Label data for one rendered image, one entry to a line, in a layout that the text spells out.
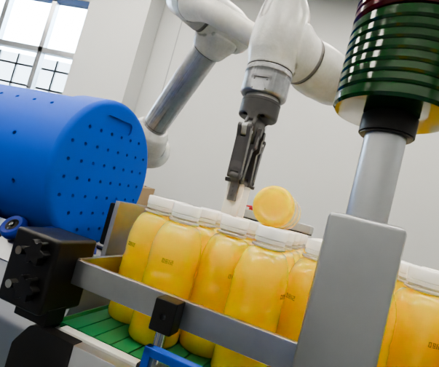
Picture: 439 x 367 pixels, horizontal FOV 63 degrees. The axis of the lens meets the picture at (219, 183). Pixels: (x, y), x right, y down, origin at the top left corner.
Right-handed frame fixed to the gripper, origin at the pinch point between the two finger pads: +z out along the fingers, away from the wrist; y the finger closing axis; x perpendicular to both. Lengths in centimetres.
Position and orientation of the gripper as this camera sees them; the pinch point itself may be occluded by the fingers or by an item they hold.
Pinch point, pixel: (235, 203)
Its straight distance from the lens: 66.6
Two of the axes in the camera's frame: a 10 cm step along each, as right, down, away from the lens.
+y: -3.2, -1.5, -9.4
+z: -2.6, 9.6, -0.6
